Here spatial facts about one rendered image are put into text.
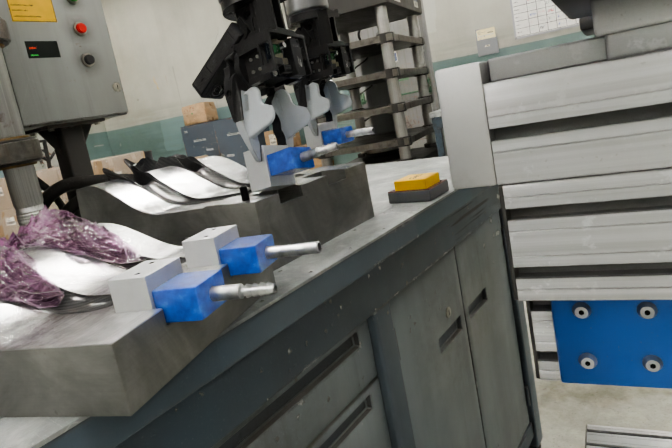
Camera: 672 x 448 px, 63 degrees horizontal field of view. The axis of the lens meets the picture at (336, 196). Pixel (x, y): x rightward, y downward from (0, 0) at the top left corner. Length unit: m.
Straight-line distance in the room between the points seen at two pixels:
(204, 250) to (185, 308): 0.11
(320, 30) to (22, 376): 0.72
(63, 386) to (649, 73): 0.45
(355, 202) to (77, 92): 0.93
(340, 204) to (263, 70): 0.23
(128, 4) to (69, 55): 7.97
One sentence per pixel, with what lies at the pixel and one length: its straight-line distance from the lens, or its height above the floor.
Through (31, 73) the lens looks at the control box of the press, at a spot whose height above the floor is 1.19.
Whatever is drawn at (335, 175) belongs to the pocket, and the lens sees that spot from 0.83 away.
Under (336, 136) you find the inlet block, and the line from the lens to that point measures 0.98.
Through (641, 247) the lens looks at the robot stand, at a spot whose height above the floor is 0.85.
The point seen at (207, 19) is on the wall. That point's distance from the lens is 8.63.
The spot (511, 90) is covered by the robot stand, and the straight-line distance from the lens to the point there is 0.41.
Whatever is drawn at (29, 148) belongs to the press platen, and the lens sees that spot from 1.32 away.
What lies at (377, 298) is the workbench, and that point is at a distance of 0.84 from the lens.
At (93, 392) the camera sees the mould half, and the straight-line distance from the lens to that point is 0.44.
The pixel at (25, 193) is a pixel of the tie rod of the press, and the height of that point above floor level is 0.93.
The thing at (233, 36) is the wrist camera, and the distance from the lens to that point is 0.75.
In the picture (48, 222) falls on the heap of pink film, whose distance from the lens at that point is 0.68.
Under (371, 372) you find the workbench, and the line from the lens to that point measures 0.87.
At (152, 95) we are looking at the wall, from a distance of 9.29.
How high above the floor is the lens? 0.98
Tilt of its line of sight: 9 degrees down
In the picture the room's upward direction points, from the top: 11 degrees counter-clockwise
